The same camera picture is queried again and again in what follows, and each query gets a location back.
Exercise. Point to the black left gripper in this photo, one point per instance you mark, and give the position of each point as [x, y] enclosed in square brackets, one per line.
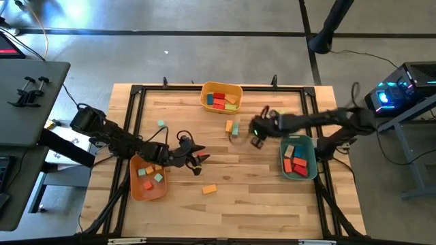
[173, 156]

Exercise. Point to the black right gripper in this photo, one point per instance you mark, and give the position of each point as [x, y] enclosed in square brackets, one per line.
[267, 126]

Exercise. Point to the orange-red small cube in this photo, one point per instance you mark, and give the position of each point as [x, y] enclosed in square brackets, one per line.
[147, 185]
[202, 154]

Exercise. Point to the light teal rectangular block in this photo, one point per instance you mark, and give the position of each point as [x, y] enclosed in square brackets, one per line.
[235, 129]

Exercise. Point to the beige large block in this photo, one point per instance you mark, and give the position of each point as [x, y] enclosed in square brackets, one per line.
[289, 151]

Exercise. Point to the yellow-orange rectangular block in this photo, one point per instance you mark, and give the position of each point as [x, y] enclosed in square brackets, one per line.
[229, 126]
[231, 98]
[209, 189]

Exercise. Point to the blue rectangular block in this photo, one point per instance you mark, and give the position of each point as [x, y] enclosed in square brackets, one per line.
[210, 99]
[299, 151]

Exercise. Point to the yellow small cube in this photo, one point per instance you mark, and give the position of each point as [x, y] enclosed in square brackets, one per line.
[158, 167]
[150, 169]

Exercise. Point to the orange-red large block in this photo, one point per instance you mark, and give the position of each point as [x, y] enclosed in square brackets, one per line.
[287, 165]
[299, 162]

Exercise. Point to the light teal small cube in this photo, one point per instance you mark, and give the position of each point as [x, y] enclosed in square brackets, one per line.
[158, 177]
[161, 123]
[141, 172]

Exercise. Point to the red medium block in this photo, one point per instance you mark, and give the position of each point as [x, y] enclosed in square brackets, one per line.
[218, 106]
[219, 95]

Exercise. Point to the orange-red medium block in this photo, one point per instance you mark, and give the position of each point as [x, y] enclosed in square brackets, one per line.
[219, 101]

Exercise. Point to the red large block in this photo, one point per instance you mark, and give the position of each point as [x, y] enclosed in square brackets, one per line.
[300, 170]

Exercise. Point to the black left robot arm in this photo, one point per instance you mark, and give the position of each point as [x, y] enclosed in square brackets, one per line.
[116, 136]

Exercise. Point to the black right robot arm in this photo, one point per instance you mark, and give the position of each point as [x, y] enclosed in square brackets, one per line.
[323, 119]

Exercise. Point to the teal plastic bin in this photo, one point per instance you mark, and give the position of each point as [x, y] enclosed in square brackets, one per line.
[310, 149]

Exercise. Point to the orange plastic bin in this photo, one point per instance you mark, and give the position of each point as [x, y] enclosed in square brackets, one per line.
[156, 194]

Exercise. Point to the yellow plastic bin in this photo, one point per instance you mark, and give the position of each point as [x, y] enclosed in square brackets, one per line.
[221, 86]

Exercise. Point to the white label strip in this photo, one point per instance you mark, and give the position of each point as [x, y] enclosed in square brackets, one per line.
[316, 242]
[126, 241]

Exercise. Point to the white sheet with marks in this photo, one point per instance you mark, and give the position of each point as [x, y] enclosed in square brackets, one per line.
[76, 140]

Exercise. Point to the black stand pole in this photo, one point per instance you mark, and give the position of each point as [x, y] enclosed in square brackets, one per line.
[332, 20]

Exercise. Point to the black diagonal bar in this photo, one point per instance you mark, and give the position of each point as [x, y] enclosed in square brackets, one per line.
[68, 149]

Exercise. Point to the black computer tower with lights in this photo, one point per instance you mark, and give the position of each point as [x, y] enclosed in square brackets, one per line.
[419, 73]

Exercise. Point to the black screw clamp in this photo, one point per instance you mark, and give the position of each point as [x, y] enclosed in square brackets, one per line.
[24, 89]
[38, 90]

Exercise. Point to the dark grey side desk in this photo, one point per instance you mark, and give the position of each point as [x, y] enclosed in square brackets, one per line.
[20, 129]

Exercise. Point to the black keyboard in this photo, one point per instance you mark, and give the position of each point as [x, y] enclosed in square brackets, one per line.
[2, 173]

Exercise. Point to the black screen with red strip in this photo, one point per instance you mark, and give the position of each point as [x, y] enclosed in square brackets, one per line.
[8, 47]

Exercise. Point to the small black frame clamp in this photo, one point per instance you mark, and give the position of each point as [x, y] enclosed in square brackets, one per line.
[165, 81]
[274, 80]

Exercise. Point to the grey metal desk frame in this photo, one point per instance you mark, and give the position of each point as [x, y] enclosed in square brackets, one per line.
[407, 149]

